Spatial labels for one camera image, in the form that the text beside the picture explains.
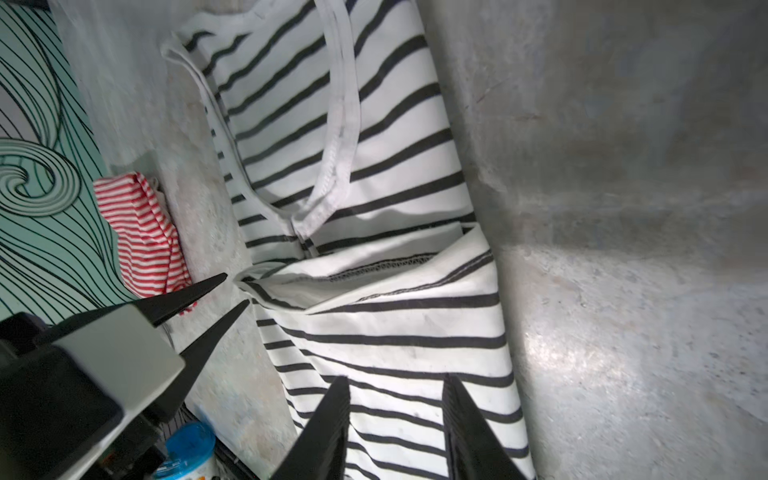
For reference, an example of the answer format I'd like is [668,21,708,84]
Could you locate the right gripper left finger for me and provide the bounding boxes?
[271,377,350,480]

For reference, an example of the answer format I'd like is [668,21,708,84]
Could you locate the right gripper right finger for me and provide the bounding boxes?
[442,375,525,480]

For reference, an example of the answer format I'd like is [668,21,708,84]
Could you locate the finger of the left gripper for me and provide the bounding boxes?
[146,300,250,423]
[33,273,228,346]

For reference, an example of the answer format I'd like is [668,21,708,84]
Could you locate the red white striped tank top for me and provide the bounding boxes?
[93,172,193,298]

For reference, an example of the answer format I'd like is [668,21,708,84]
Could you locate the black white striped tank top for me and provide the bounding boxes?
[162,1,536,479]

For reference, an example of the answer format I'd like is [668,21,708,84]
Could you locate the yellow drink cup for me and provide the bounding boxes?
[151,422,221,480]

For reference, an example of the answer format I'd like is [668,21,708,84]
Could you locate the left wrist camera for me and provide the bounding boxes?
[1,306,185,479]

